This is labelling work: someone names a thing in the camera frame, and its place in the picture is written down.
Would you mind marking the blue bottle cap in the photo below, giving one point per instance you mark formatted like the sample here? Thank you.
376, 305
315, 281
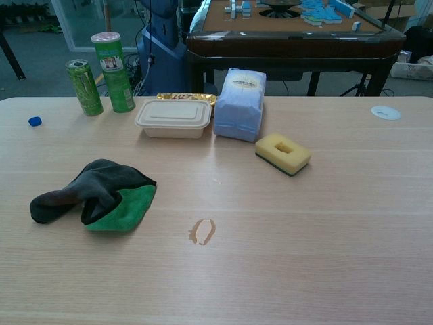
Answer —
35, 121

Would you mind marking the yellow sponge with hole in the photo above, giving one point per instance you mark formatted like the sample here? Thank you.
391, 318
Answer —
291, 159

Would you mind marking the green chips tube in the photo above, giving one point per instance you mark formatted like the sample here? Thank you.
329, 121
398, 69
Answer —
116, 84

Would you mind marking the black mahjong table centre dish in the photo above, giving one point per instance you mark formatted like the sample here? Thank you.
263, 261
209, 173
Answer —
280, 5

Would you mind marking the blue mahjong tile pile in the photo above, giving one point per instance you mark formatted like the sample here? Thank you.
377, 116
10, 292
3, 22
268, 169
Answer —
321, 11

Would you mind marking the white basket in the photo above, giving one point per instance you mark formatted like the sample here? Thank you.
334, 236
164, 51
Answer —
411, 70

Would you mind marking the black tripod stand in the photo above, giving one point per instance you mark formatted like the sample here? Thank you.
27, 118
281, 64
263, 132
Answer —
358, 86

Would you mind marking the dark wood mahjong table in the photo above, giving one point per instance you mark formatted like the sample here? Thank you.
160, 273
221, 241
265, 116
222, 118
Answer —
287, 44

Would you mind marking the pale blue paper package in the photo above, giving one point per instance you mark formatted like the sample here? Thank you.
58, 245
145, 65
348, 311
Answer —
238, 108

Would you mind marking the black and green microfiber cloth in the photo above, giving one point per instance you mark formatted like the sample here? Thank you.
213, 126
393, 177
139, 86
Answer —
101, 183

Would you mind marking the black table leg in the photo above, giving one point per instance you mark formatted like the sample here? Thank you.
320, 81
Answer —
11, 57

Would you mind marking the single blue white mahjong tile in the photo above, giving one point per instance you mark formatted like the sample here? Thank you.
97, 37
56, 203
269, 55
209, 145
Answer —
356, 25

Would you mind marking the cardboard box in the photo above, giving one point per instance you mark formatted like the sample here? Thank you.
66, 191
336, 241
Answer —
399, 13

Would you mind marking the white round grommet cover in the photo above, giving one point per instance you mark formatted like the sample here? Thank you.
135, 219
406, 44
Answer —
385, 112

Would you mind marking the green energy drink can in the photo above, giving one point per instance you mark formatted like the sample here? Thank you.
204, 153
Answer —
84, 91

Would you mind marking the beige lidded lunch box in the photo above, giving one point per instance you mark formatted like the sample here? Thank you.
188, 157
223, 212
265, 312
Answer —
172, 116

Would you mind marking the gold snack bag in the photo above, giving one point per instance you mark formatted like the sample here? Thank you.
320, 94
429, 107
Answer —
189, 97

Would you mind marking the blue chair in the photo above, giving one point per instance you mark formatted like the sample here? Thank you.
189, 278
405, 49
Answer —
162, 61

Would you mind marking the mahjong tile row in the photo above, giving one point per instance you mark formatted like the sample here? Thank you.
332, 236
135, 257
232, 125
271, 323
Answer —
238, 7

